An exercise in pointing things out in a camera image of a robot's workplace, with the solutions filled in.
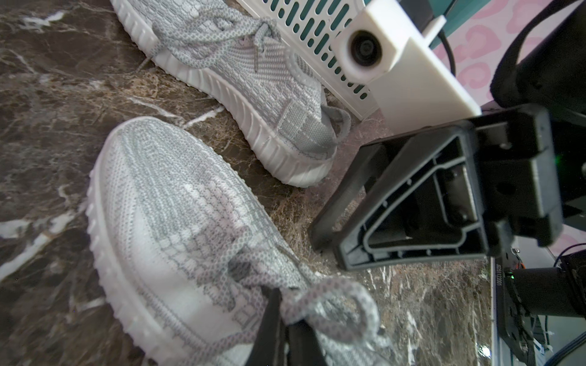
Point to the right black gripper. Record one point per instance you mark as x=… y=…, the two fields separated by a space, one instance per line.
x=423 y=201

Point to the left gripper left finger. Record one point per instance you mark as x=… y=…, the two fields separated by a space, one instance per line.
x=269 y=346

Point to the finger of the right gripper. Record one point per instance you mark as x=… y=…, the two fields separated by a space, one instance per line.
x=363 y=213

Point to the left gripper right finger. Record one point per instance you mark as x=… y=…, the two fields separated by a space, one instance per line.
x=303 y=346

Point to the grey knit sneaker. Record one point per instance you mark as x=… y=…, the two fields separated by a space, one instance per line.
x=187 y=256
x=278 y=103

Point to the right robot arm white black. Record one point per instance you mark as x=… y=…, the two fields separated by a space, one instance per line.
x=551 y=76

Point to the white plastic file organizer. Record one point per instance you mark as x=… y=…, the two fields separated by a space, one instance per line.
x=309 y=28

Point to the teal folder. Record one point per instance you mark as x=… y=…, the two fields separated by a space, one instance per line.
x=459 y=14

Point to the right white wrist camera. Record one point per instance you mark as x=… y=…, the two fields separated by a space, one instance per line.
x=383 y=50

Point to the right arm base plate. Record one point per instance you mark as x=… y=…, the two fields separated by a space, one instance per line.
x=518 y=337

